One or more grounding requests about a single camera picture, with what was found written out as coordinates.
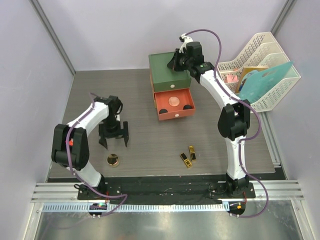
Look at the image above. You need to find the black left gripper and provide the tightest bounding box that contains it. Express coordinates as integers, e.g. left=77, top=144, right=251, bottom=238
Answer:
left=99, top=116, right=128, bottom=150

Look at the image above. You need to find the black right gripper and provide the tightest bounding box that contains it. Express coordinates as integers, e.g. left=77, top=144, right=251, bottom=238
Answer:
left=166, top=50, right=191, bottom=74

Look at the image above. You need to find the green top drawer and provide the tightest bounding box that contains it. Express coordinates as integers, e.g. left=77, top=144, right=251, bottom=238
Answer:
left=153, top=78, right=191, bottom=93

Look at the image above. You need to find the gold round compact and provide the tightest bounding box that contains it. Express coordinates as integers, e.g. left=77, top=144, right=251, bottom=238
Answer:
left=106, top=153, right=120, bottom=167

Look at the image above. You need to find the pink round compact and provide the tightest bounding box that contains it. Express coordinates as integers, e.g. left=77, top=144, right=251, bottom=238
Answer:
left=168, top=96, right=180, bottom=107

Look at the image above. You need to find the red drawer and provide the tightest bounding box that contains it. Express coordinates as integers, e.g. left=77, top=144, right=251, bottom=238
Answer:
left=154, top=88, right=196, bottom=121

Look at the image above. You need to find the amber small jar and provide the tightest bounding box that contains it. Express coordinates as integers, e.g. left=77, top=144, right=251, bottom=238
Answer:
left=183, top=104, right=192, bottom=110

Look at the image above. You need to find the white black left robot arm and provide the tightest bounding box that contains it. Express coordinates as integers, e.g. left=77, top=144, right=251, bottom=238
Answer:
left=51, top=95, right=129, bottom=200

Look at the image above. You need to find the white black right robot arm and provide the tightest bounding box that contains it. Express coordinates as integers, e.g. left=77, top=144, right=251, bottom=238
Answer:
left=167, top=38, right=251, bottom=198

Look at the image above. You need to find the green drawer cabinet shell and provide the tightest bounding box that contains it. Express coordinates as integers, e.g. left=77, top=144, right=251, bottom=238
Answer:
left=148, top=51, right=193, bottom=93

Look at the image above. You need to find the pink sticky note pad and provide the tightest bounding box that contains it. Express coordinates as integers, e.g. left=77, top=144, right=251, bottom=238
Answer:
left=225, top=74, right=239, bottom=83

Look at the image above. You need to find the brown illustrated book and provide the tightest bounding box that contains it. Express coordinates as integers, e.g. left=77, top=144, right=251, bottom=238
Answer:
left=235, top=66, right=269, bottom=94

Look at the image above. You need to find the gold black lipstick left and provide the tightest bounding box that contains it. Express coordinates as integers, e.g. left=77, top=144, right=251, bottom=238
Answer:
left=180, top=153, right=192, bottom=168

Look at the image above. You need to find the gold black lipstick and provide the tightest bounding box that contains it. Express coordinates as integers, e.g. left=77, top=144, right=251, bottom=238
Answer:
left=180, top=153, right=192, bottom=168
left=188, top=145, right=197, bottom=162

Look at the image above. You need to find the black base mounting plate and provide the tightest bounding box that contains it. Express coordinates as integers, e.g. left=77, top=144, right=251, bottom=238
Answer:
left=77, top=181, right=256, bottom=201

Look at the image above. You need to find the teal plastic folder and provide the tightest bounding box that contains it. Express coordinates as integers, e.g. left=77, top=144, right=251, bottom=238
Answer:
left=238, top=61, right=293, bottom=104

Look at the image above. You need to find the gold black lipstick right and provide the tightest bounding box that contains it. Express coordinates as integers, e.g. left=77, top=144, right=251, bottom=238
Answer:
left=188, top=145, right=197, bottom=162

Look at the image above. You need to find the cream perforated file organizer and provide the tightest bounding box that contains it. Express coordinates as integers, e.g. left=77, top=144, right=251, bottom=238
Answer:
left=218, top=32, right=301, bottom=112

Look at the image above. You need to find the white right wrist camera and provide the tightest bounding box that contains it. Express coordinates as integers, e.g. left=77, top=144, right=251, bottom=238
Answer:
left=179, top=33, right=194, bottom=53

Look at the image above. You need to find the aluminium front rail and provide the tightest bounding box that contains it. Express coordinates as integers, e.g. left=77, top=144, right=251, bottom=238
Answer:
left=31, top=180, right=304, bottom=213

